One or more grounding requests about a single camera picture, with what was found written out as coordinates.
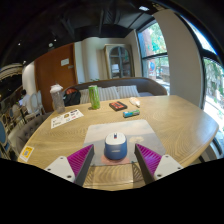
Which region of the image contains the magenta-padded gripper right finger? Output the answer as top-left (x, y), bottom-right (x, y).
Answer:
top-left (134, 143), bottom-right (184, 185)

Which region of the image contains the striped cushion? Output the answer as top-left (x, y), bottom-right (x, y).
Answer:
top-left (79, 86), bottom-right (120, 104)
top-left (116, 85), bottom-right (141, 99)

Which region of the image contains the black backpack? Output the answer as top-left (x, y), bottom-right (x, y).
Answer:
top-left (63, 87), bottom-right (82, 107)

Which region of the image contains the orange wooden door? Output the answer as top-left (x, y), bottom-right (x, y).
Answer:
top-left (34, 43), bottom-right (78, 113)

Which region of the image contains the small teal block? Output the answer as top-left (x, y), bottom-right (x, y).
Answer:
top-left (122, 109), bottom-right (141, 119)

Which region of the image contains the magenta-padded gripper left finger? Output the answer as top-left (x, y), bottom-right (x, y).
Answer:
top-left (44, 143), bottom-right (95, 188)

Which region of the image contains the clear shaker bottle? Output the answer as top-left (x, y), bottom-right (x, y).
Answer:
top-left (49, 83), bottom-right (66, 114)

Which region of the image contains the white printed sticker sheet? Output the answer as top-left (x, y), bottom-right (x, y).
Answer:
top-left (50, 108), bottom-right (85, 130)

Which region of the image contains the person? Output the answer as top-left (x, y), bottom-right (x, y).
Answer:
top-left (18, 89), bottom-right (32, 108)

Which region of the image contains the small white packet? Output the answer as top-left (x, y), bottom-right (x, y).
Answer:
top-left (128, 96), bottom-right (141, 108)

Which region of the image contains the grey curved sofa bench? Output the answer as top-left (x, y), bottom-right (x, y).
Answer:
top-left (63, 77), bottom-right (168, 106)

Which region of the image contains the green drink can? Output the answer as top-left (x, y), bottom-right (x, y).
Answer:
top-left (87, 84), bottom-right (101, 110)

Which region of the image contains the large black frame window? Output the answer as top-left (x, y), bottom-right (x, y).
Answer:
top-left (137, 20), bottom-right (171, 96)

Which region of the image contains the yellow code sticker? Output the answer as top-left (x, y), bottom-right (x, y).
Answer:
top-left (18, 144), bottom-right (35, 163)

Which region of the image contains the red and black flat case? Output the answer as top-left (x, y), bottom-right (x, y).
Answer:
top-left (108, 100), bottom-right (129, 112)

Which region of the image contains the curved side window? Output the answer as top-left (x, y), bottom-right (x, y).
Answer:
top-left (201, 56), bottom-right (224, 134)

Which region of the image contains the group of white chairs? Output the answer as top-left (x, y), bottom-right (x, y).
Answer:
top-left (0, 91), bottom-right (46, 159)

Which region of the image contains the glass door cabinet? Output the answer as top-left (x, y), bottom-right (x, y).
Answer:
top-left (103, 43), bottom-right (134, 80)

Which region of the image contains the flower print mouse pad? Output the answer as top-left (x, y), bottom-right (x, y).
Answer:
top-left (83, 118), bottom-right (167, 167)

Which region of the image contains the blue and white computer mouse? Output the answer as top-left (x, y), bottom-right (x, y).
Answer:
top-left (103, 131), bottom-right (128, 161)

